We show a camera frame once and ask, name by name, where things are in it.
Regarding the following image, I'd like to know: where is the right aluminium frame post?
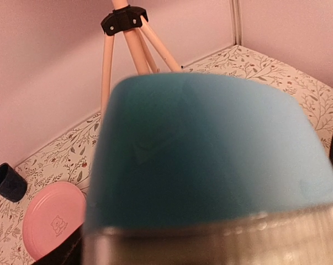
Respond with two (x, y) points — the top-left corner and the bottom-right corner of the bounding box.
(230, 0), (243, 45)

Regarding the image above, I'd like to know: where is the pink music stand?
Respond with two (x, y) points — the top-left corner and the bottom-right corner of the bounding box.
(101, 1), (182, 115)

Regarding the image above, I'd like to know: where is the blue melodica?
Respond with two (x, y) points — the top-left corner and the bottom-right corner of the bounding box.
(82, 73), (333, 264)

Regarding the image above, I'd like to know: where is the floral table mat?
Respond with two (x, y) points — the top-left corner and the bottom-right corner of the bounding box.
(0, 45), (333, 264)

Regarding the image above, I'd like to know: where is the dark blue cup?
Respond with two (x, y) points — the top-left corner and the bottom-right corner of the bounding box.
(0, 163), (28, 203)

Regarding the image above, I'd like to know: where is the pink plate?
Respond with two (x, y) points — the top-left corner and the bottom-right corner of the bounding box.
(22, 182), (86, 261)

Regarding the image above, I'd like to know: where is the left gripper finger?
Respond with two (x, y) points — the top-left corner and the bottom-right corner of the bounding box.
(35, 225), (83, 265)

